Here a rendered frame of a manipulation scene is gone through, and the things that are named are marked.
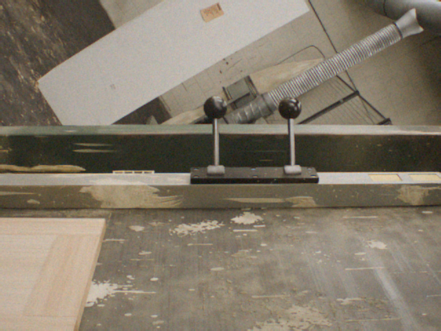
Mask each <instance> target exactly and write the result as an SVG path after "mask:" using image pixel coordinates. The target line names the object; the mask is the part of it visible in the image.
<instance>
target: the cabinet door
mask: <svg viewBox="0 0 441 331"><path fill-rule="evenodd" d="M104 234H105V219H55V218H22V219H9V218H0V331H78V329H79V326H80V322H81V319H82V316H83V309H84V307H85V302H86V300H87V297H88V293H89V291H90V284H91V281H92V277H93V274H94V270H95V267H96V263H97V261H98V258H99V253H100V251H101V246H102V244H103V242H102V241H103V237H104Z"/></svg>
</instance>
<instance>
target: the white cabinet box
mask: <svg viewBox="0 0 441 331"><path fill-rule="evenodd" d="M309 11H310V10H309V8H308V7H307V5H306V3H305V1H304V0H164V1H162V2H161V3H158V4H157V5H155V6H154V7H152V8H150V9H149V10H147V11H145V12H143V14H141V15H139V16H138V17H136V18H134V19H133V20H131V21H129V22H127V23H125V24H123V25H122V26H121V27H119V28H117V29H116V30H115V31H114V32H111V33H110V34H107V35H106V36H104V37H103V38H101V39H99V40H98V41H96V42H94V44H92V45H91V46H89V47H87V48H85V49H83V50H82V51H80V52H78V53H76V54H75V55H74V56H73V57H71V58H69V59H68V60H66V61H64V62H63V63H61V64H60V65H58V66H57V67H56V68H54V69H53V70H51V71H50V72H49V73H47V74H46V75H45V76H43V77H42V78H40V79H39V81H37V85H38V86H37V87H38V89H40V91H41V93H42V94H43V96H44V97H45V99H46V100H47V102H48V103H49V104H50V106H51V107H52V109H53V111H54V113H55V115H56V116H57V118H58V119H59V121H60V122H61V124H62V125H63V126H85V125H110V124H112V123H114V122H116V121H118V120H119V119H121V117H124V116H125V115H127V114H129V113H131V112H133V111H135V110H136V109H138V108H139V107H140V106H142V105H144V104H146V103H148V102H149V101H151V100H152V99H155V98H157V96H159V95H161V94H163V93H164V92H166V91H168V90H171V89H172V88H174V87H175V86H176V85H178V84H179V83H182V82H184V81H185V80H187V79H189V78H190V77H193V76H194V75H196V74H198V73H199V72H200V71H202V70H204V69H206V68H208V67H210V66H211V65H213V64H215V63H217V62H219V61H221V60H222V59H224V58H225V57H228V56H230V54H232V53H234V52H235V51H237V50H239V49H241V48H244V47H245V46H247V45H248V44H250V43H252V42H253V41H255V40H258V39H259V38H261V37H263V36H265V35H266V34H268V33H270V32H271V31H273V30H275V29H277V28H279V27H281V26H283V25H284V24H286V23H288V22H289V21H291V20H292V19H295V18H297V17H300V16H302V15H303V14H305V13H306V12H309Z"/></svg>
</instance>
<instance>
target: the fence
mask: <svg viewBox="0 0 441 331"><path fill-rule="evenodd" d="M317 174H318V176H319V183H241V184H191V183H190V173H147V174H0V208H308V207H338V206H406V205H441V181H414V180H413V179H412V178H411V177H410V176H409V174H435V175H436V176H438V177H439V178H440V179H441V174H440V173H439V172H329V173H317ZM378 174H396V175H398V176H399V177H400V179H401V181H373V180H372V179H371V177H370V176H369V175H378Z"/></svg>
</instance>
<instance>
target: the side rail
mask: <svg viewBox="0 0 441 331"><path fill-rule="evenodd" d="M294 156H295V162H296V165H299V166H300V167H314V168H315V170H316V172H317V173H329V172H439V173H440V174H441V126H354V125H294ZM219 165H220V166H224V167H284V166H285V165H289V151H288V126H287V125H261V124H219ZM208 166H212V124H178V125H85V126H0V174H113V171H154V173H190V168H192V167H208Z"/></svg>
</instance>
